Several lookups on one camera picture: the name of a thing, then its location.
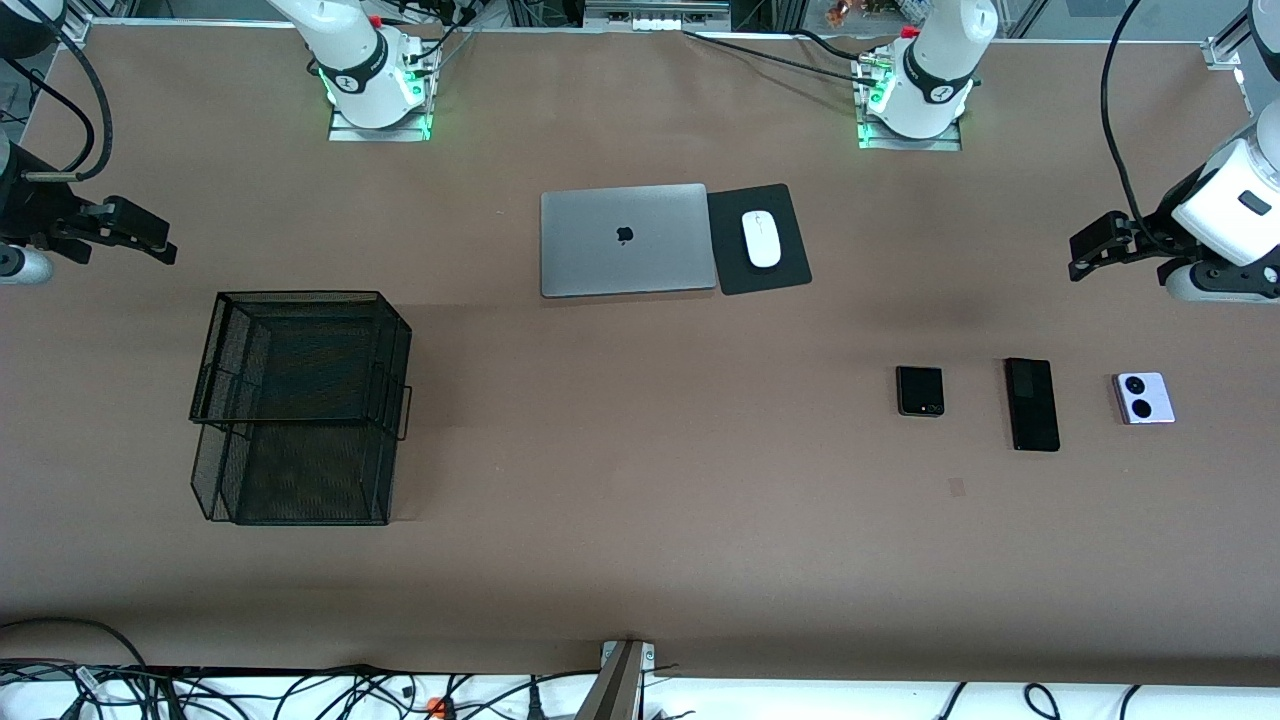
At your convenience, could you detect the lilac flip phone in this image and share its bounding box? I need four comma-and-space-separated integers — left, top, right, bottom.
1112, 371, 1177, 426

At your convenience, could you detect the long black phone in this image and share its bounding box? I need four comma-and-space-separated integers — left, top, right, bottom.
1004, 357, 1062, 454

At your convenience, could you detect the small black flip phone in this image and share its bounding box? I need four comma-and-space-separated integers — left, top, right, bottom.
895, 365, 946, 418

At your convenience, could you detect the black mesh two-tier tray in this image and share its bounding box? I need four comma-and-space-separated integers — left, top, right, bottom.
188, 290, 414, 527

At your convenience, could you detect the white computer mouse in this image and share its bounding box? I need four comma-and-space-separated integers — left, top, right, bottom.
741, 209, 783, 270

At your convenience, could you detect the black mouse pad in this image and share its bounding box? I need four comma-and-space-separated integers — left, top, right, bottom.
706, 182, 813, 297

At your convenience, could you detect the silver closed laptop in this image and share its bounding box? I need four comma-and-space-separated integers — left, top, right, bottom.
540, 182, 719, 300

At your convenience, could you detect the white power strip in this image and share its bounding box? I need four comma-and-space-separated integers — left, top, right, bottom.
585, 3, 731, 31

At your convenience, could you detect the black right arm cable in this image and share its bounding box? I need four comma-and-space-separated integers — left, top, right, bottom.
0, 0, 113, 183

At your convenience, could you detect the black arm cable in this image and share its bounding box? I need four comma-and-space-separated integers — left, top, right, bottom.
1100, 0, 1171, 251
0, 0, 113, 183

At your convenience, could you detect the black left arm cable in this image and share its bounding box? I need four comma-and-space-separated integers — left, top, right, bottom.
1100, 0, 1171, 251

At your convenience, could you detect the silver frame corner bracket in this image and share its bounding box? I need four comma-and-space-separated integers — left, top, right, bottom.
60, 0, 136, 43
1205, 0, 1280, 71

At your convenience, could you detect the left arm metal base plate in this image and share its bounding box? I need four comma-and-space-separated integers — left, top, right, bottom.
858, 115, 963, 152

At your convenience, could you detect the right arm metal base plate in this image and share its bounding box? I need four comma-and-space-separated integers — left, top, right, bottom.
328, 100, 433, 143

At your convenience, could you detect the short black table cable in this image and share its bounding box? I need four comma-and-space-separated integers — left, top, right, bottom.
795, 28, 896, 63

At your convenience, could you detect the long black table cable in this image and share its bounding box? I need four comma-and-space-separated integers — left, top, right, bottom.
683, 30, 881, 91

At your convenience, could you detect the thick black floor cable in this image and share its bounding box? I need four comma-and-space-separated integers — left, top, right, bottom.
0, 617, 151, 691

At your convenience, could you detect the grey metal camera post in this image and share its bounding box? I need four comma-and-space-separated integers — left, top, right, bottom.
575, 640, 656, 720

